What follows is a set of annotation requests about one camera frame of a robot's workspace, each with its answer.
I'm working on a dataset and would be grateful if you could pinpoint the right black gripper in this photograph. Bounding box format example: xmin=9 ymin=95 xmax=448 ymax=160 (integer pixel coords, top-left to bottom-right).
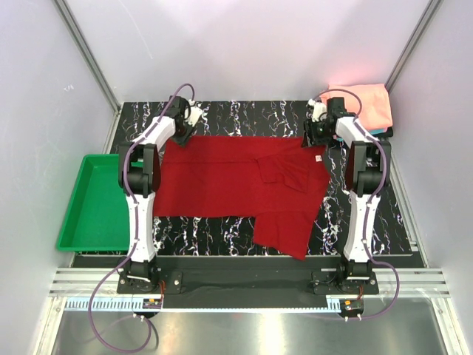
xmin=300 ymin=118 xmax=332 ymax=149

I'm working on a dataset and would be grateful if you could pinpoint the red t shirt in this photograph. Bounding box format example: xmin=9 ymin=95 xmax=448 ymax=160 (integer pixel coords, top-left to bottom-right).
xmin=153 ymin=136 xmax=330 ymax=260

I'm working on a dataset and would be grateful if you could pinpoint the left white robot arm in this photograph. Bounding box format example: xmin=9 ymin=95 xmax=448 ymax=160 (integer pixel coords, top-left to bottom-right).
xmin=118 ymin=96 xmax=202 ymax=293

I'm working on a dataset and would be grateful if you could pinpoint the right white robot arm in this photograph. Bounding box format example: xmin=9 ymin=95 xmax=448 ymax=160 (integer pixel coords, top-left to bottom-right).
xmin=302 ymin=97 xmax=391 ymax=294

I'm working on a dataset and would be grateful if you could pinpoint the folded teal t shirt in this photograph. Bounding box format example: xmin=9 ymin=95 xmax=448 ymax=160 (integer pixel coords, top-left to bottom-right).
xmin=369 ymin=128 xmax=388 ymax=135

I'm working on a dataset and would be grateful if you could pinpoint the green plastic tray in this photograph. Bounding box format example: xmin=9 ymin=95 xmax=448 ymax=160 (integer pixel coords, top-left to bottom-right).
xmin=56 ymin=154 xmax=130 ymax=253

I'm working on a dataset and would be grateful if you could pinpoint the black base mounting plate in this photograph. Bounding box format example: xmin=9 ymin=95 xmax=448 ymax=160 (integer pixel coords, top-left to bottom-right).
xmin=69 ymin=256 xmax=358 ymax=313

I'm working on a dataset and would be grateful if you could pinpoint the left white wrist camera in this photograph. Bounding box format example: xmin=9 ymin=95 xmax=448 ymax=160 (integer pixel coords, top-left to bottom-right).
xmin=185 ymin=100 xmax=203 ymax=126

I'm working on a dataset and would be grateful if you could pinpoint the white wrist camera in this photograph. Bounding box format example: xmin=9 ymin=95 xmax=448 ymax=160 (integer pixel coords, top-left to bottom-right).
xmin=185 ymin=100 xmax=203 ymax=126
xmin=307 ymin=98 xmax=327 ymax=122

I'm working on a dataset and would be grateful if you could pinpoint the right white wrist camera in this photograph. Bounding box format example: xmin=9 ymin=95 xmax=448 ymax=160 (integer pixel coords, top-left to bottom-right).
xmin=307 ymin=98 xmax=327 ymax=122

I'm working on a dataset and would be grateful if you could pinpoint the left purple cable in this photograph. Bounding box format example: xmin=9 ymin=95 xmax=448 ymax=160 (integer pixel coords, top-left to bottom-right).
xmin=88 ymin=84 xmax=197 ymax=352

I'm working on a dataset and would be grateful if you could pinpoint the purple cable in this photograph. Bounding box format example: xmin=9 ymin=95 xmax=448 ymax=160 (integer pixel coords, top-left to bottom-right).
xmin=88 ymin=84 xmax=197 ymax=352
xmin=306 ymin=88 xmax=401 ymax=321

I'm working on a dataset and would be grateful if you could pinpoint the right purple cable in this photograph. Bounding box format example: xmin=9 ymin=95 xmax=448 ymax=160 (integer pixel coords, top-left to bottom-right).
xmin=306 ymin=88 xmax=401 ymax=321

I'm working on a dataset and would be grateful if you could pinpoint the left aluminium frame post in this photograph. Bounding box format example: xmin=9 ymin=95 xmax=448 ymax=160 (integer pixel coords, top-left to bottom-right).
xmin=52 ymin=0 xmax=121 ymax=114

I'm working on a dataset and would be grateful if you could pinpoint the aluminium frame post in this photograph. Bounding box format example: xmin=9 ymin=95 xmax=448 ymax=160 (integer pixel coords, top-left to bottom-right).
xmin=52 ymin=0 xmax=121 ymax=114
xmin=385 ymin=0 xmax=444 ymax=92

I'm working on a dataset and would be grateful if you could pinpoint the white slotted cable duct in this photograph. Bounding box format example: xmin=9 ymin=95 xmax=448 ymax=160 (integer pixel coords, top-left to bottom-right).
xmin=65 ymin=297 xmax=341 ymax=314

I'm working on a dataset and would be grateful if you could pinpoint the aluminium rail profile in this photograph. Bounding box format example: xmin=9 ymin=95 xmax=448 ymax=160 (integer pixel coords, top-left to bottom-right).
xmin=51 ymin=268 xmax=450 ymax=298

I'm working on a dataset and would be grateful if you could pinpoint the right aluminium frame post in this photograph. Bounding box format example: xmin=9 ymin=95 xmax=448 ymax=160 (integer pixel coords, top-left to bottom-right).
xmin=385 ymin=0 xmax=444 ymax=92

